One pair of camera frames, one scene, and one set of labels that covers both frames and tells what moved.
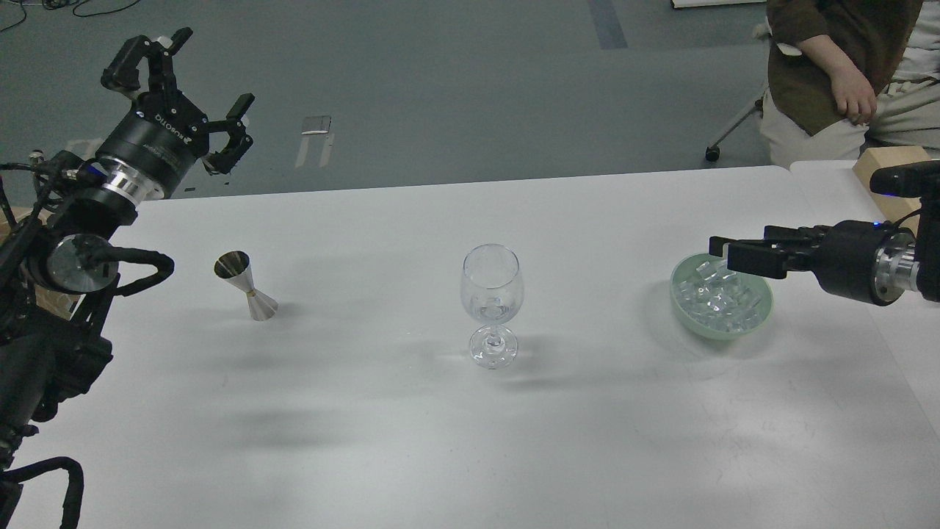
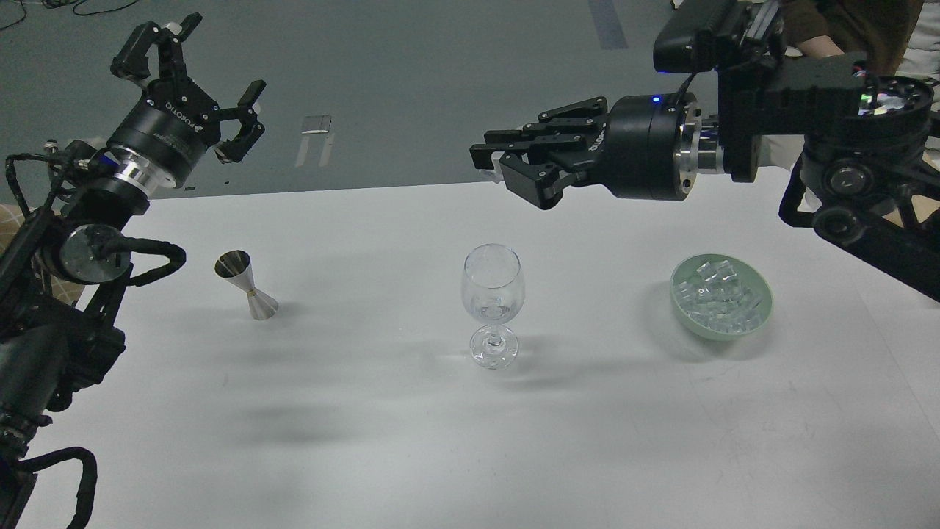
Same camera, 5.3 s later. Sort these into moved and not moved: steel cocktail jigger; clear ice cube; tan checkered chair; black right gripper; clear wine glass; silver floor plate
Moved: clear ice cube; black right gripper
Not moved: clear wine glass; silver floor plate; steel cocktail jigger; tan checkered chair
